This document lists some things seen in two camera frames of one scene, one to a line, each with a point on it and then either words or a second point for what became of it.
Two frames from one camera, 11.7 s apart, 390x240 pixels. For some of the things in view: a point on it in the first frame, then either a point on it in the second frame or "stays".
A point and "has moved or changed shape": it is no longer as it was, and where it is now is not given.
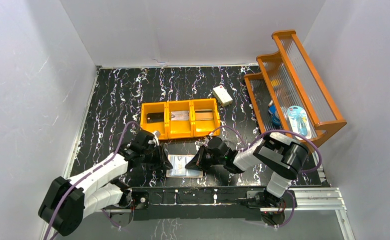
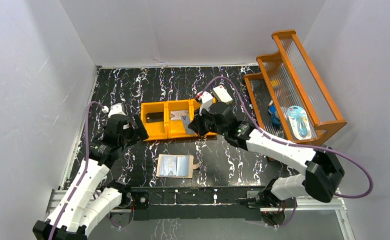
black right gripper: (205, 157) to (201, 122)
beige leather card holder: (178, 162) has moved or changed shape
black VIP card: (155, 117) stays
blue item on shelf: (272, 110) stays
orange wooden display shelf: (287, 97) stays
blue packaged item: (298, 119) stays
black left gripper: (156, 156) to (131, 129)
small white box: (222, 95) stays
